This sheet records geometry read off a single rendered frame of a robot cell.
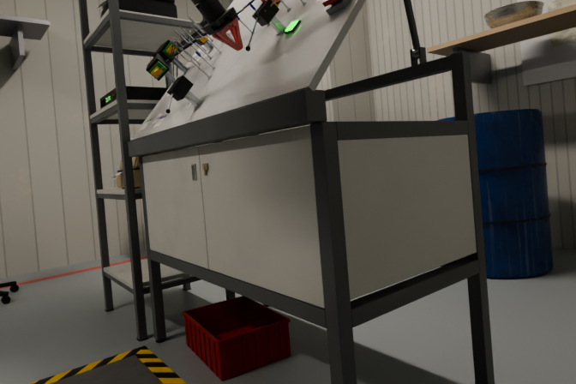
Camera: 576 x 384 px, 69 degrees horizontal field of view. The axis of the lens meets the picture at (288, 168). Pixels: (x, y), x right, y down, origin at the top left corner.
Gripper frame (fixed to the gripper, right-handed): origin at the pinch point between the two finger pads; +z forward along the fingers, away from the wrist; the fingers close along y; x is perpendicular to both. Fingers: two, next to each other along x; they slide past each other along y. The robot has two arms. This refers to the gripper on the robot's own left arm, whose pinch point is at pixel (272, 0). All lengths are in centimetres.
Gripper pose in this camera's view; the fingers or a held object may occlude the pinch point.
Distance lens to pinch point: 125.9
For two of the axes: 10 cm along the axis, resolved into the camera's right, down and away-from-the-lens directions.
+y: -5.2, -1.2, 8.5
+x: -7.7, 4.9, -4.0
